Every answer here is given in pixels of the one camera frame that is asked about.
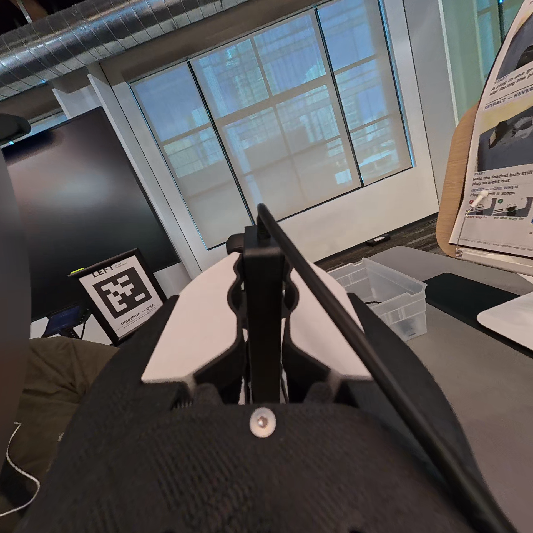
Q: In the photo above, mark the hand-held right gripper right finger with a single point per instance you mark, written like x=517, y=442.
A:
x=316, y=333

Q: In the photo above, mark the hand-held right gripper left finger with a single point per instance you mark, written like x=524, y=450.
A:
x=191, y=333

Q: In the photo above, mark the black multi-port usb hub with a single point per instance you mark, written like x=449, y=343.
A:
x=264, y=312

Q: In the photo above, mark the clear plastic bin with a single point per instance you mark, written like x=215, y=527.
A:
x=374, y=283

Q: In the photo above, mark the black framed tag sign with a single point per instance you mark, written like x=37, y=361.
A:
x=120, y=291

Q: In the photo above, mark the small floor fixture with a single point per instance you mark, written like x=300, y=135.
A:
x=378, y=240

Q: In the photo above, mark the small black device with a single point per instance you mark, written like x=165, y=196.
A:
x=66, y=320

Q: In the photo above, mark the person's leg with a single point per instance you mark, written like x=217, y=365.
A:
x=54, y=374

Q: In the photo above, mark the black desk mat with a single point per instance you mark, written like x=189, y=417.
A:
x=458, y=295

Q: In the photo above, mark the large black screen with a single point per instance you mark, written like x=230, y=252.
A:
x=83, y=208

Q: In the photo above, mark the white metal document stand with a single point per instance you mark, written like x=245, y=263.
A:
x=512, y=320

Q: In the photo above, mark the large window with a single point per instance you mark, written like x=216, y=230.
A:
x=270, y=125

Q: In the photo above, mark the printed instruction sheet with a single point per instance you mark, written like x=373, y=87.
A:
x=499, y=166

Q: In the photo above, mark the silver ventilation duct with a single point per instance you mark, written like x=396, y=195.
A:
x=83, y=41

